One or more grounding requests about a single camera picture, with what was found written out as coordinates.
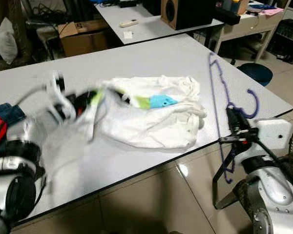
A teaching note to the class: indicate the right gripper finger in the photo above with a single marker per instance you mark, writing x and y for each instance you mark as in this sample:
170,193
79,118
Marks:
241,122
232,121

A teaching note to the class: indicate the blue purple plastic hanger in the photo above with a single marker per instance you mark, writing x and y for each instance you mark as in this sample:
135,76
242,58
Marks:
257,105

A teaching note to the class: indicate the white printed T-shirt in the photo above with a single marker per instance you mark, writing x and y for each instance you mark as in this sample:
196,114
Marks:
166,129

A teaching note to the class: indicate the dark blue round stool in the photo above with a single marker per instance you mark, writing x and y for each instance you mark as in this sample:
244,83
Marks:
255,74

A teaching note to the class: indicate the black metal table leg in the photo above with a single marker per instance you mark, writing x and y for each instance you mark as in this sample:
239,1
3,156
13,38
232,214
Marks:
217,185

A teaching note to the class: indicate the blue jeans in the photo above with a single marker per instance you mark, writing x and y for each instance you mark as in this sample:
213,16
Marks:
12,114

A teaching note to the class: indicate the open cardboard box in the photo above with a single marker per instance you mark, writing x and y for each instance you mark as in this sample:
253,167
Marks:
83,43

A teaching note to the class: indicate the small white paper card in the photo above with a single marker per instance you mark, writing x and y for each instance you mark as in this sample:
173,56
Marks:
128,35

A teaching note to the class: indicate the beige remote control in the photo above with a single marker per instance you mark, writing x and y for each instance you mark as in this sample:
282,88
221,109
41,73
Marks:
129,23

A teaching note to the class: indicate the black plastic crate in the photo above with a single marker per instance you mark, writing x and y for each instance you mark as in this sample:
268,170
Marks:
285,41

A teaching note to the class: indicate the white framed side table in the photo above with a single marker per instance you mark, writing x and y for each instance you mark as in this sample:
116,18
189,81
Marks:
249,29

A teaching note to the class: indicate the grey pillow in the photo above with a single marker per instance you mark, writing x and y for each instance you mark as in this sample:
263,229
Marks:
7,41

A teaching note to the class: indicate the black oblong device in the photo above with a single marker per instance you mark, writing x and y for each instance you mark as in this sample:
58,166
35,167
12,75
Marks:
227,15

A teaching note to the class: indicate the wooden front black speaker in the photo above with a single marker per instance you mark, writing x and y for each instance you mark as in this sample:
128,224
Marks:
195,12

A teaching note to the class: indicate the pink paper sheet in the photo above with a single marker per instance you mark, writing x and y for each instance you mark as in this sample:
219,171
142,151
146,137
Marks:
272,10

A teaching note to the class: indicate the black plastic bin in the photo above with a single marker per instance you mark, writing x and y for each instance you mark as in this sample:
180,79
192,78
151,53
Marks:
151,6

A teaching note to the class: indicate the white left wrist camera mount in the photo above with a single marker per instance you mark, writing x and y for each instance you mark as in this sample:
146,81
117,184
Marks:
61,95

